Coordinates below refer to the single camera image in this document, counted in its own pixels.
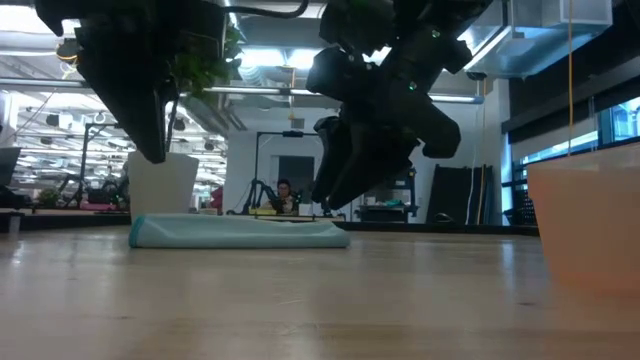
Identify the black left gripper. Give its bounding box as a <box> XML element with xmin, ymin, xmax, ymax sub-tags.
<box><xmin>73</xmin><ymin>23</ymin><xmax>179</xmax><ymax>166</ymax></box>

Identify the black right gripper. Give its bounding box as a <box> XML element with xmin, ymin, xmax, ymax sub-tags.
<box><xmin>311</xmin><ymin>52</ymin><xmax>463</xmax><ymax>211</ymax></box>

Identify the teal microfiber towel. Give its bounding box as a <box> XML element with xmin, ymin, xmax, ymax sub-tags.
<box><xmin>127</xmin><ymin>213</ymin><xmax>352</xmax><ymax>250</ymax></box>

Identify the translucent orange plastic basket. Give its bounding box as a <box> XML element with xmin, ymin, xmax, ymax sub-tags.
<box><xmin>525</xmin><ymin>142</ymin><xmax>640</xmax><ymax>301</ymax></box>

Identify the black equipment cart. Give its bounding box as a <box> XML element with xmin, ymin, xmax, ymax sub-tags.
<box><xmin>355</xmin><ymin>167</ymin><xmax>420</xmax><ymax>224</ymax></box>

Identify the white plant pot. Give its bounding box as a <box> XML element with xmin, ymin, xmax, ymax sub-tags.
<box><xmin>126</xmin><ymin>149</ymin><xmax>201</xmax><ymax>219</ymax></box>

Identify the person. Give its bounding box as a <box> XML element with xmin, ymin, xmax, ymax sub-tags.
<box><xmin>271</xmin><ymin>177</ymin><xmax>297</xmax><ymax>215</ymax></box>

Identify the green leafy plant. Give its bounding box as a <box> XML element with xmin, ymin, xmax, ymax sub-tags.
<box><xmin>166</xmin><ymin>0</ymin><xmax>247</xmax><ymax>154</ymax></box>

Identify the round black ceiling fixture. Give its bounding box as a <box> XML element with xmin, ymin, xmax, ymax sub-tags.
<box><xmin>53</xmin><ymin>36</ymin><xmax>84</xmax><ymax>65</ymax></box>

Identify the black leaning panel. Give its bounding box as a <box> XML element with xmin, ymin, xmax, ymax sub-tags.
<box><xmin>430</xmin><ymin>163</ymin><xmax>495</xmax><ymax>226</ymax></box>

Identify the small background plant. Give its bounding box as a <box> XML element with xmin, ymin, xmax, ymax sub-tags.
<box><xmin>37</xmin><ymin>186</ymin><xmax>62</xmax><ymax>210</ymax></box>

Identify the dark monitor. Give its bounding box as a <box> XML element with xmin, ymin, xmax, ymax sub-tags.
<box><xmin>0</xmin><ymin>146</ymin><xmax>22</xmax><ymax>187</ymax></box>

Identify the black background rig frame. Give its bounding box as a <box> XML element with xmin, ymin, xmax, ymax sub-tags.
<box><xmin>81</xmin><ymin>121</ymin><xmax>141</xmax><ymax>201</ymax></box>
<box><xmin>253</xmin><ymin>129</ymin><xmax>326</xmax><ymax>216</ymax></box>

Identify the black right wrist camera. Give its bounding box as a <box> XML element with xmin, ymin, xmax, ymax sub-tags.
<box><xmin>304</xmin><ymin>46</ymin><xmax>362</xmax><ymax>103</ymax></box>

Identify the black aluminium table frame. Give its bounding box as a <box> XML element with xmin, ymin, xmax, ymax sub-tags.
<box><xmin>0</xmin><ymin>209</ymin><xmax>541</xmax><ymax>237</ymax></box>

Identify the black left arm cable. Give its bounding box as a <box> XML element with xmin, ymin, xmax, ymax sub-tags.
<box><xmin>222</xmin><ymin>0</ymin><xmax>311</xmax><ymax>21</ymax></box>

